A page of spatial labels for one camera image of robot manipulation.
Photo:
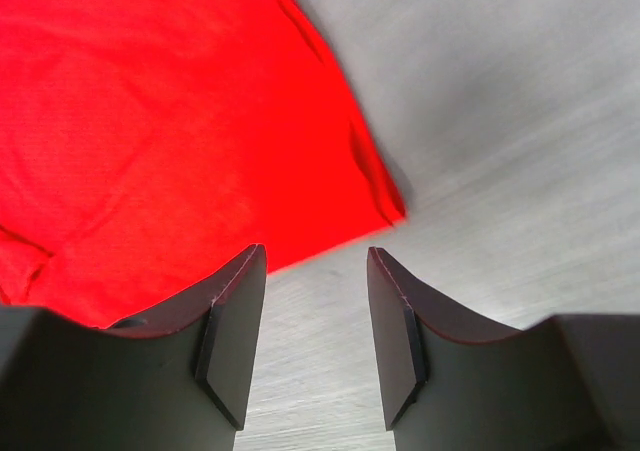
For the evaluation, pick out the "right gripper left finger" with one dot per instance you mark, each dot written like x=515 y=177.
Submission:
x=175 y=376

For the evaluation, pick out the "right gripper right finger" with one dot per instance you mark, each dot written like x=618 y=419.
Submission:
x=453 y=379

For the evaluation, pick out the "red t-shirt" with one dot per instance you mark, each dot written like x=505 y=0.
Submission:
x=144 y=143

